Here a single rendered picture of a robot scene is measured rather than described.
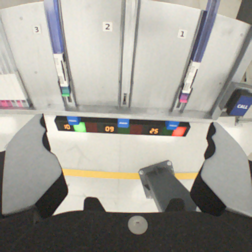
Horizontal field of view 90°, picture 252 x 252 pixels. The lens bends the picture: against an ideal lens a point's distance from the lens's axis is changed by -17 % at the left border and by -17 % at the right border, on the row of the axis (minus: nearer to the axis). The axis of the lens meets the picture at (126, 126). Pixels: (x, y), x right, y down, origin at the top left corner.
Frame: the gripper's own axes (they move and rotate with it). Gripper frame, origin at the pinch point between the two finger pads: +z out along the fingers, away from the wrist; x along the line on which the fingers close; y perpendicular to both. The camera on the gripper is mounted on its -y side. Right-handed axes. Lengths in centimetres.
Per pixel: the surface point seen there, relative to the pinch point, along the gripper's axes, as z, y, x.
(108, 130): 20.0, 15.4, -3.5
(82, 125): 19.7, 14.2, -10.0
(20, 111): 14.9, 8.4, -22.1
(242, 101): 10.7, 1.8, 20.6
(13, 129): 73, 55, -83
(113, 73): 15.0, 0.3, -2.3
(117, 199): 49, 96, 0
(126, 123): 16.6, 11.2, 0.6
